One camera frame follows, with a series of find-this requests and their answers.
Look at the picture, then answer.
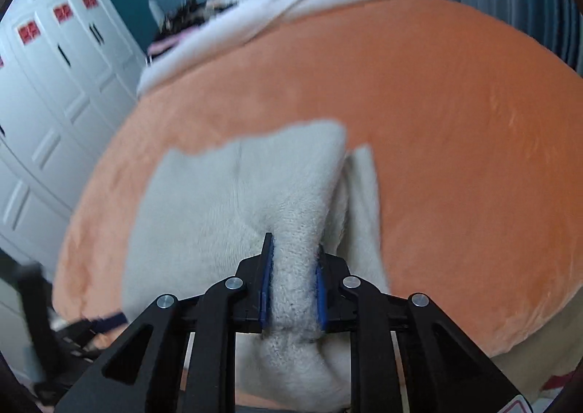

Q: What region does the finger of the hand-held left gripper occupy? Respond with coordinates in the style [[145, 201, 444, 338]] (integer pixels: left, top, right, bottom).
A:
[[68, 310, 127, 350]]

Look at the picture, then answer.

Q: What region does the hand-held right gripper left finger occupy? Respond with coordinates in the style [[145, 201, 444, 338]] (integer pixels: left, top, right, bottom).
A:
[[55, 232, 274, 413]]

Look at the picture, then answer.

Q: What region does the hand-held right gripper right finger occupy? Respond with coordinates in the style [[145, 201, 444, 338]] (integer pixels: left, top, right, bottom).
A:
[[314, 243, 524, 413]]

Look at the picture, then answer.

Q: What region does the grey sweater with black hearts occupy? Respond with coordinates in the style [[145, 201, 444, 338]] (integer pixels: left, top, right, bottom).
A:
[[121, 119, 392, 411]]

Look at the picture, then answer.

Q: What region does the pile of dark clothes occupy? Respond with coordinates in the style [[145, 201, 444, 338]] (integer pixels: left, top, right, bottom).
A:
[[146, 0, 242, 63]]

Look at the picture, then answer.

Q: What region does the orange plush blanket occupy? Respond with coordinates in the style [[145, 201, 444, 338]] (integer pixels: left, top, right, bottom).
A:
[[51, 0, 583, 409]]

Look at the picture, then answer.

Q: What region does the white wardrobe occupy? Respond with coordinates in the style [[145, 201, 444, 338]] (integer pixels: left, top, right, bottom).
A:
[[0, 0, 149, 268]]

